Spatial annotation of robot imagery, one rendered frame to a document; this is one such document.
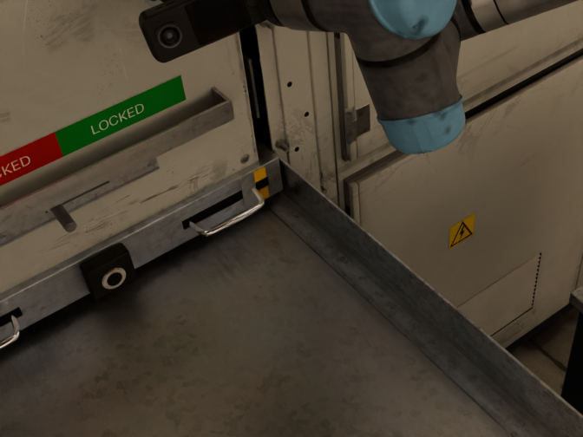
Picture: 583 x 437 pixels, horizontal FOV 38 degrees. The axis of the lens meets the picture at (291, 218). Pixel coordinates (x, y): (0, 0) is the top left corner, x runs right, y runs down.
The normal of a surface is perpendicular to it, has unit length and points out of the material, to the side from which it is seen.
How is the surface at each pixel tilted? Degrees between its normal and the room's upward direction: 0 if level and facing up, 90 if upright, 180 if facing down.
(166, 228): 90
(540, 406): 90
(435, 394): 0
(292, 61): 90
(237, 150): 90
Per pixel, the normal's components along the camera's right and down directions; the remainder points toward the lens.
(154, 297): -0.09, -0.72
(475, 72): 0.57, 0.52
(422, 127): 0.01, 0.66
